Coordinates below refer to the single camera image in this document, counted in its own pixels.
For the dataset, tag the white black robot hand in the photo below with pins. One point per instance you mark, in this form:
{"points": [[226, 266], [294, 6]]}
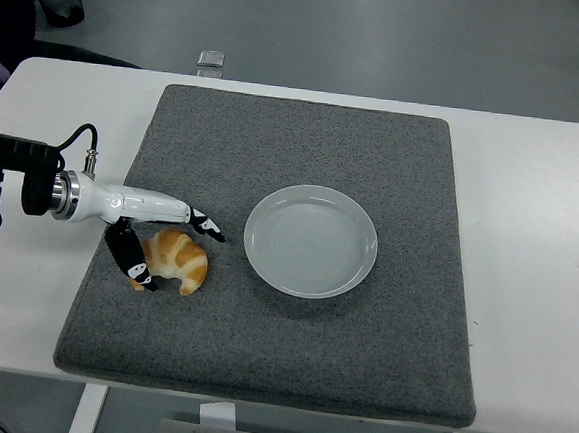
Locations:
{"points": [[140, 205]]}

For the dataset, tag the grey felt mat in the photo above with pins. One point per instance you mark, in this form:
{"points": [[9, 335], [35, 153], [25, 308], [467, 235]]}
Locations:
{"points": [[259, 349]]}

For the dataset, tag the round grey plate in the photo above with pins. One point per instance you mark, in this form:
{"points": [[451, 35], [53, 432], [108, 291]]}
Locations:
{"points": [[312, 243]]}

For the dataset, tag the white table bracket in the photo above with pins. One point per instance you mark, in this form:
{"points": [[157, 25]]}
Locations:
{"points": [[216, 416]]}

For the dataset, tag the golden croissant bread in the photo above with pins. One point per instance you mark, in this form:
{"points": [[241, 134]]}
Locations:
{"points": [[186, 258]]}

